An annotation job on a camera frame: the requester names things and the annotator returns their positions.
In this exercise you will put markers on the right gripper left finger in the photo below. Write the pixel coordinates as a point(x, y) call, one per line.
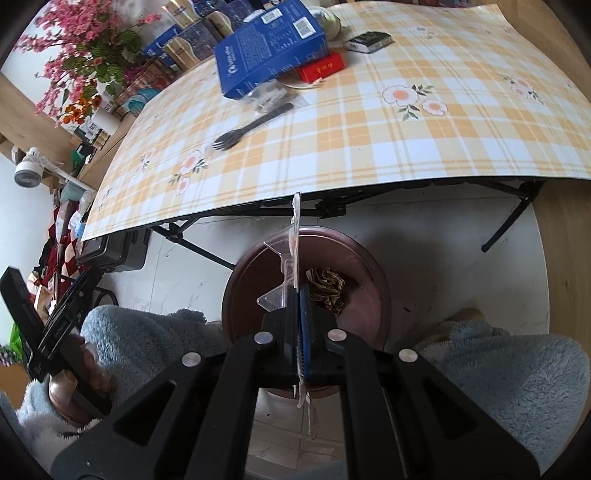
point(194, 420)

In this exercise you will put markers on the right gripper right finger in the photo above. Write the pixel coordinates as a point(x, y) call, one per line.
point(403, 419)

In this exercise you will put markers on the clear plastic blister packaging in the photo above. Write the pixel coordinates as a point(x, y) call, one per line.
point(286, 245)

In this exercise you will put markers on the red cigarette pack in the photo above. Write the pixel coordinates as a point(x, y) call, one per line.
point(321, 68)

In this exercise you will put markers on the large blue cardboard box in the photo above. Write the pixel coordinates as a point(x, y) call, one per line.
point(283, 38)

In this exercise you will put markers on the brown round trash bin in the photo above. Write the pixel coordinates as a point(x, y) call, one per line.
point(367, 316)

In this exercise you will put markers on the left hand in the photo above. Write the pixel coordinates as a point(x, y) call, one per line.
point(87, 368)

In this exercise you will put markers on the left fuzzy blue sleeve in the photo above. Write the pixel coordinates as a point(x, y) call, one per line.
point(133, 347)

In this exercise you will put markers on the fuzzy blue sleeve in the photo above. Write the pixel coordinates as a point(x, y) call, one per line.
point(534, 386)
point(133, 347)

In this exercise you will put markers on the black box under table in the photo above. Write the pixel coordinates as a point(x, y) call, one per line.
point(117, 252)

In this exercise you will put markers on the right fuzzy blue sleeve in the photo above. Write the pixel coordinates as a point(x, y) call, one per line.
point(534, 386)

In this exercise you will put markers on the crumpled dark wrapper in bin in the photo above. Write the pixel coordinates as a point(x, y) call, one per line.
point(327, 289)

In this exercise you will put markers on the white desk fan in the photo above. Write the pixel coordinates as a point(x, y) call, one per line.
point(29, 171)

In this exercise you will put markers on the black plastic fork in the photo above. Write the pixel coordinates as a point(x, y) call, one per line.
point(229, 139)

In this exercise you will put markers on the pink artificial flower plant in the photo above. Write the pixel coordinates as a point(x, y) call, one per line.
point(95, 47)

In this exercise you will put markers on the yellow plaid floral tablecloth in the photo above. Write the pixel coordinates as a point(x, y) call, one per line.
point(459, 93)

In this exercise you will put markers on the blue gold gift box lower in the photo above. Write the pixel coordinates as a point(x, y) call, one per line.
point(192, 46)

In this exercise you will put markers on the blue gold gift box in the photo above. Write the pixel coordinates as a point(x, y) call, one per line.
point(192, 46)
point(187, 13)

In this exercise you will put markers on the black and white small box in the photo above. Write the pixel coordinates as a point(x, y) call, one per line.
point(369, 42)

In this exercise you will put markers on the black folding table frame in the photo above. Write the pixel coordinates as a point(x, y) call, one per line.
point(333, 203)

